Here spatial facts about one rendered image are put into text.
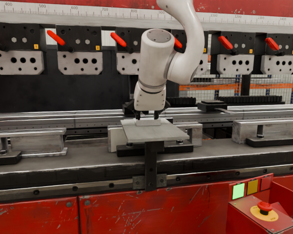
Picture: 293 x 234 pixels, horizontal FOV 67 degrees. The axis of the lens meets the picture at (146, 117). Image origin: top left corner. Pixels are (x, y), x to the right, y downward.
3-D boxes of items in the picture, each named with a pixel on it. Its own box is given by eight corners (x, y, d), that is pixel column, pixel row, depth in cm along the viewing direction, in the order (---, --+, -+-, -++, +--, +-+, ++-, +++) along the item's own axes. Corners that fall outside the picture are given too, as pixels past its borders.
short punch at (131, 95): (129, 99, 86) (129, 74, 84) (129, 98, 88) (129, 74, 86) (155, 98, 88) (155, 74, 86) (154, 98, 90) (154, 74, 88)
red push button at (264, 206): (264, 221, 61) (266, 209, 61) (252, 212, 65) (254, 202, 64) (274, 217, 63) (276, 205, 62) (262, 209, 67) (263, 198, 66)
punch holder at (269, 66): (263, 74, 91) (267, 32, 88) (249, 74, 99) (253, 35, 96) (294, 74, 94) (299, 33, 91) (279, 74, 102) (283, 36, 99)
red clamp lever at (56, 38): (48, 27, 69) (74, 48, 72) (50, 30, 73) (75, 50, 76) (44, 32, 69) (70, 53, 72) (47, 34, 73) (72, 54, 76)
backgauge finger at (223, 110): (221, 117, 98) (222, 107, 97) (196, 108, 123) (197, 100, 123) (245, 116, 101) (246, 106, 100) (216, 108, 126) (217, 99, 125)
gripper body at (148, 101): (166, 74, 69) (161, 98, 78) (134, 74, 68) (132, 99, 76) (170, 90, 65) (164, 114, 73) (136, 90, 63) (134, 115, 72)
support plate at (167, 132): (128, 142, 61) (128, 139, 61) (120, 122, 86) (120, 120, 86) (189, 139, 64) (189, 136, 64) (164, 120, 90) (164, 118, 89)
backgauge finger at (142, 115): (127, 121, 91) (127, 109, 90) (122, 111, 116) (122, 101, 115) (156, 120, 93) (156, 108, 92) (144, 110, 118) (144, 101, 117)
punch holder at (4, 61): (-6, 74, 72) (-13, 21, 69) (5, 74, 80) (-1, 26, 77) (43, 74, 75) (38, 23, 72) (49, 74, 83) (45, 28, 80)
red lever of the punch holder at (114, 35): (112, 30, 73) (135, 50, 75) (112, 32, 77) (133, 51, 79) (109, 34, 73) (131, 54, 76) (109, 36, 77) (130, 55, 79)
